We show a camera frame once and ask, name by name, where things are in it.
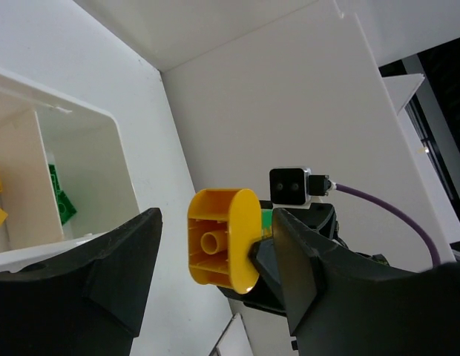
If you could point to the green yellow lego stack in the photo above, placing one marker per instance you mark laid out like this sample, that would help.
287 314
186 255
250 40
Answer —
266 219

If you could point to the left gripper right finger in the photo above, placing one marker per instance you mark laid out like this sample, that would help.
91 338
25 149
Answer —
378 310

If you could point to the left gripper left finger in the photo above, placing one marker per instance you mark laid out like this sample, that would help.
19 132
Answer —
89 300

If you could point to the white three-compartment container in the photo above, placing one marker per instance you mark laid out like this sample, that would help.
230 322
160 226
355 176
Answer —
41 126

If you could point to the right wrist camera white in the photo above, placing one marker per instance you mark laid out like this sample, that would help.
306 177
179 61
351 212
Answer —
297 186

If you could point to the green lego brick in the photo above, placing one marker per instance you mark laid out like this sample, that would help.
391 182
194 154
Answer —
65 207

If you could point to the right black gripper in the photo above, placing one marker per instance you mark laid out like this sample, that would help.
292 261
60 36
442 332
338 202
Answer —
289 262

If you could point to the yellow round lego piece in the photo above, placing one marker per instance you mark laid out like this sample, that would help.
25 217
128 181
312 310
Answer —
223 225

